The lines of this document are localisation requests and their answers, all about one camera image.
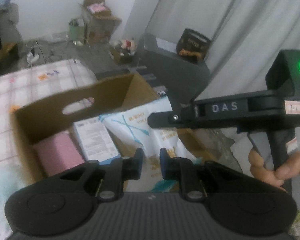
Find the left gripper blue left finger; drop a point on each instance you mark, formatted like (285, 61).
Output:
(132, 166)

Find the dark grey case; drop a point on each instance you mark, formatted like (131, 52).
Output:
(172, 72)

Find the small corner cardboard box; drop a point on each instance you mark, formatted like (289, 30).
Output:
(99, 25)

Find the small plush doll on floor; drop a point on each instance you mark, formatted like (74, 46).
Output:
(127, 47)

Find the plaid floral mat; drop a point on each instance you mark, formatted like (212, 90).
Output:
(24, 102)

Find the green paper bag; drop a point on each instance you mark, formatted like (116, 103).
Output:
(76, 32)

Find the right hand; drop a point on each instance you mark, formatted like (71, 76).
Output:
(290, 169)

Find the brown cardboard box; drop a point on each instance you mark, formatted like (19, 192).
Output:
(111, 95)

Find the cotton swab bag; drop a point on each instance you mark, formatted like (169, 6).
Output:
(131, 128)

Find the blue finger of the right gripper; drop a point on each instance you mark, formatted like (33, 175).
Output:
(165, 120)

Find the grey curtain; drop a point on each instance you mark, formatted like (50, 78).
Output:
(245, 37)

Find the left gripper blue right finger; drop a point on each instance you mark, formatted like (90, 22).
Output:
(170, 167)

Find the white blue paper box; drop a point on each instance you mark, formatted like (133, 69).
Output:
(95, 141)

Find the black snack box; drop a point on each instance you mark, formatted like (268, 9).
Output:
(193, 45)

